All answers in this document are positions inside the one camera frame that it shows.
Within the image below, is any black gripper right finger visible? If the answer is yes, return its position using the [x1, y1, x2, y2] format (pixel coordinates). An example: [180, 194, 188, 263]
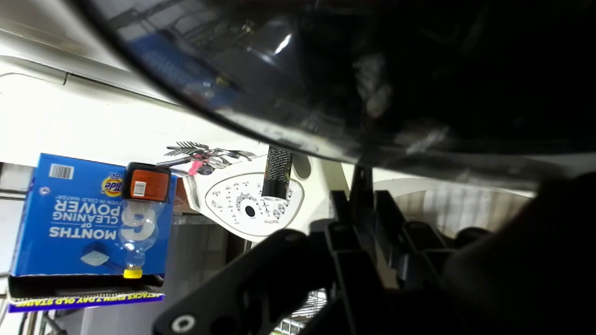
[359, 189, 462, 335]

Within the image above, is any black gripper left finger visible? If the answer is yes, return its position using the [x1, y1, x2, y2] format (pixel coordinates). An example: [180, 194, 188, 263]
[151, 189, 363, 335]

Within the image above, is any black mesh rectangular object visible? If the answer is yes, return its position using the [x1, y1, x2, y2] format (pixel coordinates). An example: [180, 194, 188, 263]
[261, 144, 296, 202]

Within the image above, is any clear bottle yellow cap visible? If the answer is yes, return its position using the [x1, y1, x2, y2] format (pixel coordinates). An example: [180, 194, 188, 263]
[117, 198, 164, 282]

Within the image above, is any small orange box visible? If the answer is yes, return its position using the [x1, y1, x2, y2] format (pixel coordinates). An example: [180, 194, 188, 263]
[126, 163, 173, 203]

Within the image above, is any black purple tray box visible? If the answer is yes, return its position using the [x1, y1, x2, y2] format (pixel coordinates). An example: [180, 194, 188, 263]
[5, 272, 167, 315]

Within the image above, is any blue detergent box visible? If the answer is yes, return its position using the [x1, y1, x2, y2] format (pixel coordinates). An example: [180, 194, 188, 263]
[7, 153, 179, 280]

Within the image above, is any white dryer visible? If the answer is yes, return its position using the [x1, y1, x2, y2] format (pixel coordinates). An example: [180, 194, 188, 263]
[0, 25, 398, 248]

